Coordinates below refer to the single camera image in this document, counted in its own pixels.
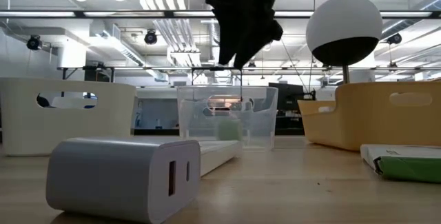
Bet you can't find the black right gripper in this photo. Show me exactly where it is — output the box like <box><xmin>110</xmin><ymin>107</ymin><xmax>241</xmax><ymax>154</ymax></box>
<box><xmin>215</xmin><ymin>0</ymin><xmax>287</xmax><ymax>69</ymax></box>

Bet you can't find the small green item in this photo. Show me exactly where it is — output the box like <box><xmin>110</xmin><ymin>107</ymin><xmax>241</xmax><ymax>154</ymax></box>
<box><xmin>216</xmin><ymin>119</ymin><xmax>243</xmax><ymax>141</ymax></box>

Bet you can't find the white usb charger block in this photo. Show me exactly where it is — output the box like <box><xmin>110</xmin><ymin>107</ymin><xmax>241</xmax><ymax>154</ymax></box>
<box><xmin>45</xmin><ymin>136</ymin><xmax>202</xmax><ymax>224</ymax></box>

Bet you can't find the white green card reader box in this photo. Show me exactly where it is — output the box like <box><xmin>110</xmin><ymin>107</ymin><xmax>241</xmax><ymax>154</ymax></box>
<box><xmin>360</xmin><ymin>143</ymin><xmax>441</xmax><ymax>184</ymax></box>

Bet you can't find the clear plastic bin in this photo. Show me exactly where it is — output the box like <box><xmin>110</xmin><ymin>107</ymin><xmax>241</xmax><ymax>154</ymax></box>
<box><xmin>176</xmin><ymin>85</ymin><xmax>279</xmax><ymax>151</ymax></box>

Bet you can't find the yellow plastic bin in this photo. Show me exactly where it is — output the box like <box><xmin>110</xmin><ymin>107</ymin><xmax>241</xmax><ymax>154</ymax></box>
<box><xmin>298</xmin><ymin>79</ymin><xmax>441</xmax><ymax>152</ymax></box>

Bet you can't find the white plastic bin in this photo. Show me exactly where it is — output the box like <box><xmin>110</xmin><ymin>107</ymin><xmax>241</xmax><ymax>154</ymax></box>
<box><xmin>0</xmin><ymin>77</ymin><xmax>139</xmax><ymax>157</ymax></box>

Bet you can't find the black computer monitor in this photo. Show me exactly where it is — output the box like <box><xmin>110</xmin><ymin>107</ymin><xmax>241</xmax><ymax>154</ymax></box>
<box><xmin>268</xmin><ymin>82</ymin><xmax>316</xmax><ymax>112</ymax></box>

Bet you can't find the black overhead beam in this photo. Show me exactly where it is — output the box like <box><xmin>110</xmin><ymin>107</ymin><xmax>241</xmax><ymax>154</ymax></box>
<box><xmin>0</xmin><ymin>9</ymin><xmax>441</xmax><ymax>19</ymax></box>

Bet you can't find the black ceiling spotlight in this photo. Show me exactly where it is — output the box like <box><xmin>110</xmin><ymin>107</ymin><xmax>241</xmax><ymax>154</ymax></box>
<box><xmin>386</xmin><ymin>32</ymin><xmax>403</xmax><ymax>45</ymax></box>
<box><xmin>26</xmin><ymin>34</ymin><xmax>43</xmax><ymax>51</ymax></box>
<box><xmin>143</xmin><ymin>30</ymin><xmax>158</xmax><ymax>45</ymax></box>

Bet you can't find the white black globe lamp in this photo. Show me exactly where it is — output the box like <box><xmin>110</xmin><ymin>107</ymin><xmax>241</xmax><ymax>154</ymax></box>
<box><xmin>305</xmin><ymin>0</ymin><xmax>384</xmax><ymax>85</ymax></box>

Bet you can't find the black background rack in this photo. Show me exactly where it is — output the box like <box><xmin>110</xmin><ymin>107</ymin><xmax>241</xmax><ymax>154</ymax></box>
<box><xmin>57</xmin><ymin>61</ymin><xmax>116</xmax><ymax>88</ymax></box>

